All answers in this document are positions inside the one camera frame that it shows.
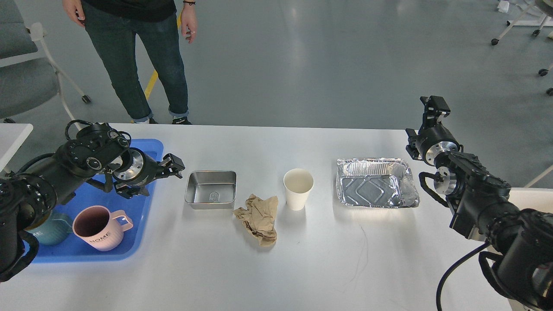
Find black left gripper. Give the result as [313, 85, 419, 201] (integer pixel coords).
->
[113, 148, 185, 199]

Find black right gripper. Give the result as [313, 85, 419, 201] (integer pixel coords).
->
[405, 96, 464, 167]

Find pink mug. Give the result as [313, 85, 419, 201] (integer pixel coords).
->
[72, 205, 133, 251]

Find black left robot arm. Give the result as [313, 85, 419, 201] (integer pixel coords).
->
[0, 120, 185, 282]

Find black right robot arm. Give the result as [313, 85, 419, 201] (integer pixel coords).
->
[406, 96, 553, 311]

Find person's left hand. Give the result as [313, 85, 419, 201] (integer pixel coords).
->
[180, 0, 198, 44]

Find person's right hand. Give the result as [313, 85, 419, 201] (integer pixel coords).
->
[62, 0, 86, 28]

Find square steel tray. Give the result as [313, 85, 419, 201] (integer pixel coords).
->
[185, 171, 237, 210]

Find aluminium foil tray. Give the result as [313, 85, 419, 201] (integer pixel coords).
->
[336, 158, 420, 209]

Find teal mug yellow inside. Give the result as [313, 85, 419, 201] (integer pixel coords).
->
[25, 211, 73, 245]

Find blue plastic tray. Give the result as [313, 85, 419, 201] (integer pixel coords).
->
[26, 139, 165, 263]

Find crumpled brown paper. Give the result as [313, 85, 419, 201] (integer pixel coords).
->
[233, 194, 279, 247]

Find white wheeled rack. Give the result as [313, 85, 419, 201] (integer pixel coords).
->
[491, 0, 553, 96]

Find white bin right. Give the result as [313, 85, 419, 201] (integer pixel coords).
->
[509, 187, 553, 214]

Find white side table left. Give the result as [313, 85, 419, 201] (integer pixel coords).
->
[0, 123, 33, 171]

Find white paper cup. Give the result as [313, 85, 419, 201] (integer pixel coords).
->
[283, 168, 314, 211]

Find grey office chair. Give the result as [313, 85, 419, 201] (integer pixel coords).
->
[0, 0, 91, 124]

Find standing person dark clothes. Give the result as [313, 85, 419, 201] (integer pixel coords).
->
[62, 0, 198, 125]

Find black cable right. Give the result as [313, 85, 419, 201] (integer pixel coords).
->
[435, 242, 491, 311]

